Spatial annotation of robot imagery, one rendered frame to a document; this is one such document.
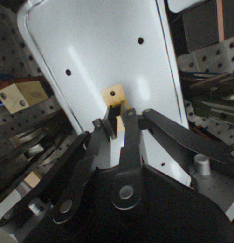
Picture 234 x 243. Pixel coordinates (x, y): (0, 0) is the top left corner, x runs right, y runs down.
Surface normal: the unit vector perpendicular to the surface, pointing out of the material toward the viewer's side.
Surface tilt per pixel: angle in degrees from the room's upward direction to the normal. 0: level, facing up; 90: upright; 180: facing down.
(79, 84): 0
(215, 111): 78
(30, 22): 0
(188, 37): 0
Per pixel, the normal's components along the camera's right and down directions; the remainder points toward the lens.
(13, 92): -0.03, 0.38
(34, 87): 0.93, -0.33
